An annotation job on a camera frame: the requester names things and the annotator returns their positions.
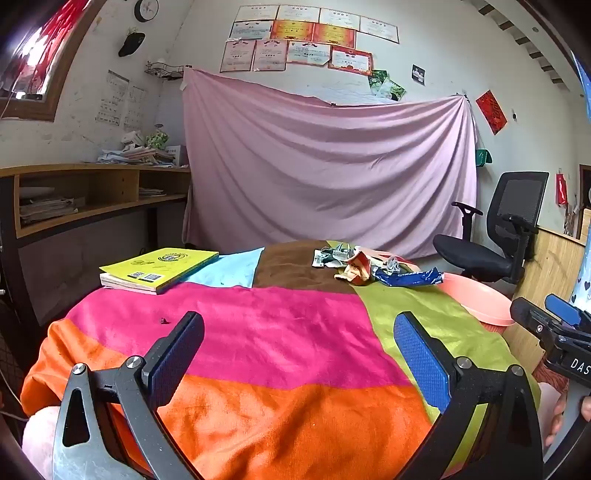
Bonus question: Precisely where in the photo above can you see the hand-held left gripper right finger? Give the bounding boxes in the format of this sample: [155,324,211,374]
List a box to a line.
[393,311,543,480]

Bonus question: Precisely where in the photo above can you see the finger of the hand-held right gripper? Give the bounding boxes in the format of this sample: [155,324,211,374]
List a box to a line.
[545,294,583,329]
[510,296,561,344]

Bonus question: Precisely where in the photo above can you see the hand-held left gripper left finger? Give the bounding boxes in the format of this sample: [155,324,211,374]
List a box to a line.
[52,311,205,480]

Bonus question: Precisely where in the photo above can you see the salmon plastic bucket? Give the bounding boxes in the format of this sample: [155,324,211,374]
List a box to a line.
[436,272,517,333]

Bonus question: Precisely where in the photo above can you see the blue wrapper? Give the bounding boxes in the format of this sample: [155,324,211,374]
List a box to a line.
[374,268,444,288]

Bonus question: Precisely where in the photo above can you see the red yellow wrapper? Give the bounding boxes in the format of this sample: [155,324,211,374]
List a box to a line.
[335,249,376,283]

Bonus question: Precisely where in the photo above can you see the white green-striped carton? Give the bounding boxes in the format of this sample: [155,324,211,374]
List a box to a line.
[313,249,345,269]

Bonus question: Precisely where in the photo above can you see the person's right hand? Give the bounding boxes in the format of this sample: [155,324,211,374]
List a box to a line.
[544,391,591,448]

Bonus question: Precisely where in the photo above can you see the light wooden board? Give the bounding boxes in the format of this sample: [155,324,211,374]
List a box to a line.
[512,226,591,361]

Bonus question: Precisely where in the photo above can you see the black office chair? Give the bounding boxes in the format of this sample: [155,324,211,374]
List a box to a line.
[433,172,550,284]

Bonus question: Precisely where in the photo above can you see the pink-edged book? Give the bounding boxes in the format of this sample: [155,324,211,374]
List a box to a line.
[100,273,160,295]

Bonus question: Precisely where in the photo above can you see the yellow book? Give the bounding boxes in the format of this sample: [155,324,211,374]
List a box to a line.
[99,248,220,295]

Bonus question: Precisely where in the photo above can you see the pink fleece cloth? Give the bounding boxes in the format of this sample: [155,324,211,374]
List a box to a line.
[21,406,63,480]

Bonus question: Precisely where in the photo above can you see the stack of shelf papers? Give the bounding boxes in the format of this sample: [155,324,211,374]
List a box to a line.
[19,198,86,226]

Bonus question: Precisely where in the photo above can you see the pile of papers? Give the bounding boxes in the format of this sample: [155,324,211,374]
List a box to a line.
[97,147,178,167]

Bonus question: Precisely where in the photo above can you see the pink hanging sheet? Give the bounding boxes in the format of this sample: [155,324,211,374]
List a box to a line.
[182,67,481,259]

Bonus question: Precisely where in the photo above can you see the wooden desk with shelves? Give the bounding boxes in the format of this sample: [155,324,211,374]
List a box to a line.
[0,164,192,333]

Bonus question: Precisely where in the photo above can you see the black cap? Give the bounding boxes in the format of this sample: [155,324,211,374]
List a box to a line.
[118,28,146,58]

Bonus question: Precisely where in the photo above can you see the wooden framed window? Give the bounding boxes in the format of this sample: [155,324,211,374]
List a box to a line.
[0,0,107,123]

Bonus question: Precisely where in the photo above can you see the red wall decoration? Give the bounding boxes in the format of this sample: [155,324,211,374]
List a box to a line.
[475,90,508,136]

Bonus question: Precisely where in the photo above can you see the white wall calendar sheet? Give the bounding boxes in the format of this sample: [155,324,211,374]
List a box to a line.
[124,84,148,131]
[95,70,130,126]

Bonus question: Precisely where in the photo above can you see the black wire wall shelf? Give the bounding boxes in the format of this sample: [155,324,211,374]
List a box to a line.
[144,61,185,81]

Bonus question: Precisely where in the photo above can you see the group of wall certificates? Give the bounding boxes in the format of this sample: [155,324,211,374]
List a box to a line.
[220,4,400,76]

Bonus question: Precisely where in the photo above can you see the round wall clock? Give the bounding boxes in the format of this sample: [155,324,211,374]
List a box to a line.
[134,0,160,23]

